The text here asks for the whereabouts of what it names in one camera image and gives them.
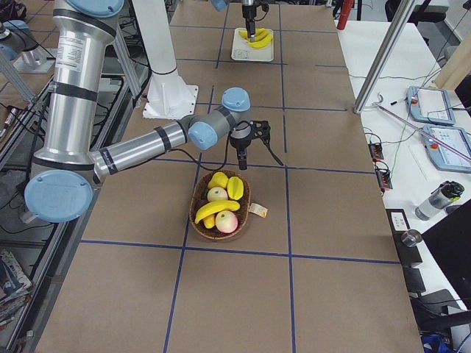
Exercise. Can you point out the blue teach pendant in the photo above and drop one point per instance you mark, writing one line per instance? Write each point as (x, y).
(448, 147)
(430, 105)

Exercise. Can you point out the paper price tag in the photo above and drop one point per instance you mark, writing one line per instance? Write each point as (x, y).
(258, 210)

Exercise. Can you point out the clear water bottle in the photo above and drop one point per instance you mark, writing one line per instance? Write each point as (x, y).
(446, 193)

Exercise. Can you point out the yellow lemon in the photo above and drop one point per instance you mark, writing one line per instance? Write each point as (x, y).
(219, 179)

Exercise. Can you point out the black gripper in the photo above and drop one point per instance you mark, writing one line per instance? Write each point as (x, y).
(238, 143)
(249, 14)

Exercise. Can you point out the brown wicker basket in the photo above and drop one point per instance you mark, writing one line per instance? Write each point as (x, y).
(206, 227)

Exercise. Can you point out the orange black electronics module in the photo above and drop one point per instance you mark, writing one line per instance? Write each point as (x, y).
(376, 151)

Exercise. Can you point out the red pink apple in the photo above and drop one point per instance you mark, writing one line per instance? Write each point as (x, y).
(226, 222)

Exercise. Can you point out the white rectangular bear tray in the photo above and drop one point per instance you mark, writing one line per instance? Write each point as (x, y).
(241, 51)

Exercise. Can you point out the aluminium frame post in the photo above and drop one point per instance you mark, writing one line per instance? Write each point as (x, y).
(391, 37)

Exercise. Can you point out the near blue teach pendant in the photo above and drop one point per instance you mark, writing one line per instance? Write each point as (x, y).
(448, 147)

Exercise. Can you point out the stack of cloth books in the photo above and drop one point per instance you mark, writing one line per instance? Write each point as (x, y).
(15, 287)

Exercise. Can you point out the far blue teach pendant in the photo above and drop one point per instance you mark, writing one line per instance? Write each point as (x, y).
(430, 105)

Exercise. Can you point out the yellow banana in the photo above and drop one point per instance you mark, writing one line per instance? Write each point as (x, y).
(260, 34)
(262, 43)
(215, 207)

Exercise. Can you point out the red cylinder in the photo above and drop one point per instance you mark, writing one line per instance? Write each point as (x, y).
(346, 7)

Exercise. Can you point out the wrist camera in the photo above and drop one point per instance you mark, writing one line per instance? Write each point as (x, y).
(261, 130)

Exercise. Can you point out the yellow starfruit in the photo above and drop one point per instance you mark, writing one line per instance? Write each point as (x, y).
(235, 188)

